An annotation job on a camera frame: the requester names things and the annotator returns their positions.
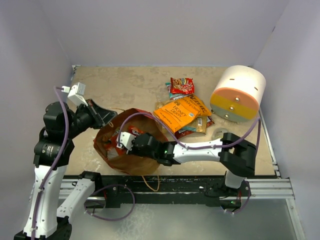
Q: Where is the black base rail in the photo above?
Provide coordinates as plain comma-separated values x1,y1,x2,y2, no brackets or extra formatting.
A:
79,171,251,210

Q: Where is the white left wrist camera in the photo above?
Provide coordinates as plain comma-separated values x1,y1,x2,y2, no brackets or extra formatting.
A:
60,82,88,107

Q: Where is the red orange snack packet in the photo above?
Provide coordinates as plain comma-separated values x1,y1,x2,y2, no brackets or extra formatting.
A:
170,77,195,95

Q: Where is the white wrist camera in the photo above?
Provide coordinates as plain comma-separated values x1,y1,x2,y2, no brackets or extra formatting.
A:
60,82,88,107
116,132,136,151

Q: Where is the orange snack bag with label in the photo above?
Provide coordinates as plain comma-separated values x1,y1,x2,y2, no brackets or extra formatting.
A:
105,143,119,160

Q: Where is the orange fruit candy bag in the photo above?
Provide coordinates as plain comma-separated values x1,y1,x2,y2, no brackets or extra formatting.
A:
106,125,144,156

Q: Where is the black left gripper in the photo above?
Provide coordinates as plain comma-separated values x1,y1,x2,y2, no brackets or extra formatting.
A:
64,97,117,138

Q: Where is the white cylinder toy drum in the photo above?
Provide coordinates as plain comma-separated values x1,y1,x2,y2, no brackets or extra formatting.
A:
210,65,266,123

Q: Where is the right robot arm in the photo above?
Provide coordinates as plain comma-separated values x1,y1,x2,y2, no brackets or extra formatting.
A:
118,132,257,196

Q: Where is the orange yellow snack bag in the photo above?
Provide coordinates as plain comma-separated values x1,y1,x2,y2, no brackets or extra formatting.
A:
153,94,211,133

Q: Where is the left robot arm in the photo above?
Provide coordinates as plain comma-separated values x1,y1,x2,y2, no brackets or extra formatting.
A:
14,99,117,240

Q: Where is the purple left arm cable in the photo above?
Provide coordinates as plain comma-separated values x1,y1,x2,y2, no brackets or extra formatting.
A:
31,86,136,240

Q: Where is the red chips bag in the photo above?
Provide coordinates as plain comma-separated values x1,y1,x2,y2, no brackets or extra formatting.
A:
174,116,215,139

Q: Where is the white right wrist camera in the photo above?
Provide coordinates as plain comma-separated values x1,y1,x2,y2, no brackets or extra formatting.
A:
116,132,136,151

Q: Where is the red paper bag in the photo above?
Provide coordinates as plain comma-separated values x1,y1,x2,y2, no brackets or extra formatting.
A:
93,108,168,178

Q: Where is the clear tape roll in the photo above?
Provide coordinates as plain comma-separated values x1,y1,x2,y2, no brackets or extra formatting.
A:
211,127,229,141

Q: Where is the metal corner bracket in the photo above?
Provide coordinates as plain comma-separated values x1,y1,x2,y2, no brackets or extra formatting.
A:
70,64,81,82

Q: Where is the teal snack packet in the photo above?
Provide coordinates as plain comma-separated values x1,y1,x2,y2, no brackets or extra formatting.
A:
165,82,191,100

